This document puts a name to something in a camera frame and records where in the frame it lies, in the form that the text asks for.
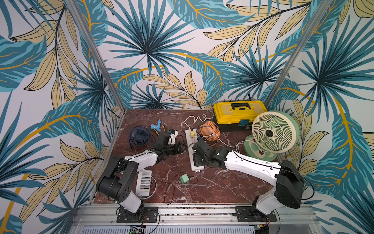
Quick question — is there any white power strip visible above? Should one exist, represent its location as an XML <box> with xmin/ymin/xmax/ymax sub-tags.
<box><xmin>185</xmin><ymin>129</ymin><xmax>204</xmax><ymax>173</ymax></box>

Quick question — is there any green plug adapter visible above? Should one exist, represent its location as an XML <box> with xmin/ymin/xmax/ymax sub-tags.
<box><xmin>179</xmin><ymin>174</ymin><xmax>190</xmax><ymax>184</ymax></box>

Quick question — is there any white fan plug and cable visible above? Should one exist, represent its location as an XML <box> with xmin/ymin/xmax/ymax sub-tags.
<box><xmin>197</xmin><ymin>136</ymin><xmax>245</xmax><ymax>150</ymax></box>

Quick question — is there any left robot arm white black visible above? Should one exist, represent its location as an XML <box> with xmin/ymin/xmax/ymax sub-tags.
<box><xmin>96</xmin><ymin>132</ymin><xmax>188</xmax><ymax>214</ymax></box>

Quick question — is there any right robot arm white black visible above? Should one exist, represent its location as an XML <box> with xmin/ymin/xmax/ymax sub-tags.
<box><xmin>192</xmin><ymin>138</ymin><xmax>305</xmax><ymax>220</ymax></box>

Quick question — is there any orange small desk fan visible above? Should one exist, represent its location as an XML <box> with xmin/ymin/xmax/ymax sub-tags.
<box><xmin>200</xmin><ymin>121</ymin><xmax>221</xmax><ymax>142</ymax></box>

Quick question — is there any dark blue small fan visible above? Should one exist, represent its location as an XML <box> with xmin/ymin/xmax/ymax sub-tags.
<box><xmin>128</xmin><ymin>126</ymin><xmax>151</xmax><ymax>148</ymax></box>

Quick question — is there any white small fan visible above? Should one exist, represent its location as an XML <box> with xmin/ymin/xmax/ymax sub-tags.
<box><xmin>135</xmin><ymin>170</ymin><xmax>152</xmax><ymax>198</ymax></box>

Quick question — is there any large green cream desk fan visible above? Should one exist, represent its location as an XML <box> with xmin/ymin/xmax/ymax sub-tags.
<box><xmin>243</xmin><ymin>111</ymin><xmax>300</xmax><ymax>162</ymax></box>

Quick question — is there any blue plastic toy figure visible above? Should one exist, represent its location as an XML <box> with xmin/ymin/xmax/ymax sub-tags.
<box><xmin>151</xmin><ymin>120</ymin><xmax>162</xmax><ymax>131</ymax></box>

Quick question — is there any yellow black toolbox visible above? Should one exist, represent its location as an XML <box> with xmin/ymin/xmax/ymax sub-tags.
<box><xmin>213</xmin><ymin>100</ymin><xmax>267</xmax><ymax>132</ymax></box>

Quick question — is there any black thin cable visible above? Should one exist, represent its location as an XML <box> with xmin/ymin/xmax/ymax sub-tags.
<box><xmin>151</xmin><ymin>172</ymin><xmax>199</xmax><ymax>205</ymax></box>

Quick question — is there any white power strip cord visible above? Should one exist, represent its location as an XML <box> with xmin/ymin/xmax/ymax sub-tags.
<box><xmin>183</xmin><ymin>114</ymin><xmax>214</xmax><ymax>131</ymax></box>

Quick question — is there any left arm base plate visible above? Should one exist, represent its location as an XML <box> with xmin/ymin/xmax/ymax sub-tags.
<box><xmin>116</xmin><ymin>207</ymin><xmax>158</xmax><ymax>223</ymax></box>

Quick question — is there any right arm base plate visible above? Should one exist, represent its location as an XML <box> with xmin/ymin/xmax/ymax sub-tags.
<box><xmin>232</xmin><ymin>206</ymin><xmax>277</xmax><ymax>224</ymax></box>

